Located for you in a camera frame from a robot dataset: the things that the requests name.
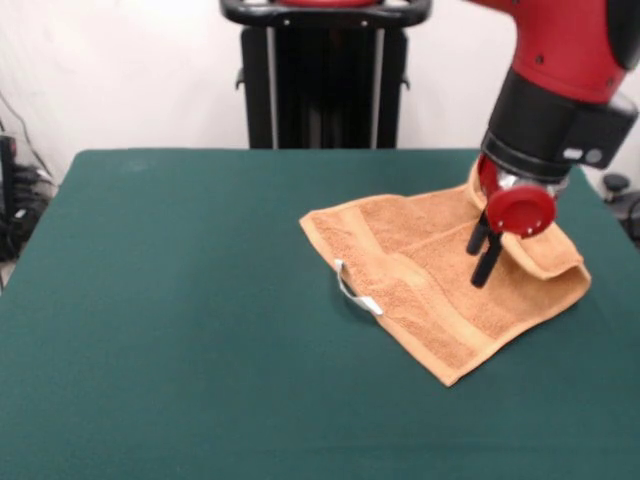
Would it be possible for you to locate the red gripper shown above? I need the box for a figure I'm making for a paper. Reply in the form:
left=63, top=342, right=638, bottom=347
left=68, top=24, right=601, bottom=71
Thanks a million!
left=465, top=153, right=558, bottom=290

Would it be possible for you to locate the orange terry towel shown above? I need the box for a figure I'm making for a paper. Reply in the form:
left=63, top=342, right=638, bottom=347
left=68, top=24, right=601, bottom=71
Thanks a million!
left=298, top=164, right=593, bottom=388

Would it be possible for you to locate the black office chair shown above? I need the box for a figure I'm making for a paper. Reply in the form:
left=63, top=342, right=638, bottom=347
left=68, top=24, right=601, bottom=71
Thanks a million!
left=601, top=172, right=640, bottom=237

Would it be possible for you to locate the dark green table cloth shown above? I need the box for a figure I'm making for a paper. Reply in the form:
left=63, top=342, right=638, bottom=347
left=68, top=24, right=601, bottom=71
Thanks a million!
left=0, top=147, right=640, bottom=480

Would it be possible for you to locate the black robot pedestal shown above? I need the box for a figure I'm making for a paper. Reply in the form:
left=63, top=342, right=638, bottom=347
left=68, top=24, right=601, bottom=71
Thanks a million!
left=218, top=0, right=432, bottom=150

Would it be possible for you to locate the black electronics with cables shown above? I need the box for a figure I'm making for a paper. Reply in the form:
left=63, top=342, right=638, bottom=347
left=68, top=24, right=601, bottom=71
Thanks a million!
left=0, top=89, right=59, bottom=264

